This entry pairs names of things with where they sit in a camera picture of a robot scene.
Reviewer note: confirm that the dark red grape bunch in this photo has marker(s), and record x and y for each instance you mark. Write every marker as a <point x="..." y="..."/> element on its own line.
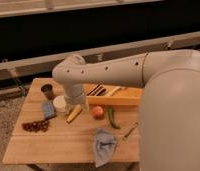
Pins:
<point x="35" y="126"/>

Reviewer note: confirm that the yellow plastic dish rack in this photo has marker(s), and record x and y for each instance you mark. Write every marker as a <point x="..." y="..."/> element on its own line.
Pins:
<point x="126" y="96"/>

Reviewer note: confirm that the yellow banana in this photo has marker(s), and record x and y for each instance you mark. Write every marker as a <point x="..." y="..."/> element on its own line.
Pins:
<point x="75" y="112"/>

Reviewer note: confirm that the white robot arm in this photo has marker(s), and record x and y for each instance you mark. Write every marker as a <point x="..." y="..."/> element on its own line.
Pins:
<point x="169" y="111"/>

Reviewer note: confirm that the blue sponge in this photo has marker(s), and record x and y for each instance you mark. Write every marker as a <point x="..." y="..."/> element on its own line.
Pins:
<point x="48" y="109"/>

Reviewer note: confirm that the dark cutlery in rack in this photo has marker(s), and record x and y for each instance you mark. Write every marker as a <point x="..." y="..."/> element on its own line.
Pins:
<point x="97" y="90"/>

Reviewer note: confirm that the blue grey cloth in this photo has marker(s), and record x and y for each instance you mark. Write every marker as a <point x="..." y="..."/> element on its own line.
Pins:
<point x="104" y="146"/>

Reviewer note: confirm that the green pepper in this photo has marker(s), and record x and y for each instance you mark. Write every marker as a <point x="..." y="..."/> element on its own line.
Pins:
<point x="110" y="112"/>

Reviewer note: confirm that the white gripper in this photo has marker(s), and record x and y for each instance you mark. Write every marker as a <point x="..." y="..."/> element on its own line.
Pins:
<point x="75" y="95"/>

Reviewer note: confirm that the metal fork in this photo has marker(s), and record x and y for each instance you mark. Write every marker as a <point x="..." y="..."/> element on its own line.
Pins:
<point x="130" y="131"/>

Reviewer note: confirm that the white paper cup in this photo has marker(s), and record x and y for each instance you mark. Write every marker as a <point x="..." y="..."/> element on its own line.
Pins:
<point x="60" y="105"/>

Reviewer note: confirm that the dark brown cup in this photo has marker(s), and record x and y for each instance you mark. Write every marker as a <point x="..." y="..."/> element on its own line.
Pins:
<point x="47" y="90"/>

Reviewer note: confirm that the red orange apple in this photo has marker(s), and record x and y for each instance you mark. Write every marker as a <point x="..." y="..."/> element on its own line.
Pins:
<point x="97" y="112"/>

